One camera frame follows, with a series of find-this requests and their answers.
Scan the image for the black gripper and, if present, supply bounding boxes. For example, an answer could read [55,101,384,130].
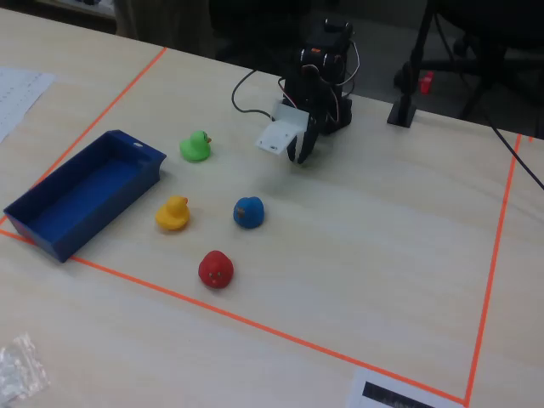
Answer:
[286,64,339,166]

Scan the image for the blue rubber duck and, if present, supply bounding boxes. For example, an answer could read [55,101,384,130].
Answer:
[232,195,265,230]

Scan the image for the green rubber duck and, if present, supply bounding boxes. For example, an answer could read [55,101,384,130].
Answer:
[178,129,213,163]

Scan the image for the yellow rubber duck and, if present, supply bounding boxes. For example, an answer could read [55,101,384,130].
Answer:
[155,195,191,233]

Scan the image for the red rubber duck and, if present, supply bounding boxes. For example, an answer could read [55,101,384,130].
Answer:
[197,249,235,291]

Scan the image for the blue rectangular box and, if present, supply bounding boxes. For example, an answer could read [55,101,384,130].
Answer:
[3,129,167,264]

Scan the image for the black clamp stand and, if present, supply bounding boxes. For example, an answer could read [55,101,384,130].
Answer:
[385,0,439,128]

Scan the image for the orange tape strip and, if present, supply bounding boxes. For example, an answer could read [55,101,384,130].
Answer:
[464,133,523,405]
[0,228,468,405]
[0,46,169,226]

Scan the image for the black office chair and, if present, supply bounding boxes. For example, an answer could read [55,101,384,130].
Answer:
[393,0,544,124]

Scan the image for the white paper with black bar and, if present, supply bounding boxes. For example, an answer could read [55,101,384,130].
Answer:
[346,367,467,408]

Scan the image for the white printed paper sheet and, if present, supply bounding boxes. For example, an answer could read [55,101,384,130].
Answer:
[0,65,57,144]

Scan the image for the clear plastic bag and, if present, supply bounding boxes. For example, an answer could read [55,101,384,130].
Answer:
[0,332,52,405]

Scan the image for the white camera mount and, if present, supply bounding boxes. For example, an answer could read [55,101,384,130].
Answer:
[254,99,310,157]

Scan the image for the black camera cable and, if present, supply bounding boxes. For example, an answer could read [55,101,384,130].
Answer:
[231,69,282,119]

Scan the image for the red white servo wires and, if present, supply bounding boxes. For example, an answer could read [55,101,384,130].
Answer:
[337,37,361,93]

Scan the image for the thin black cable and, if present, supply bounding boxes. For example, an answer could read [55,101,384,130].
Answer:
[484,114,544,190]

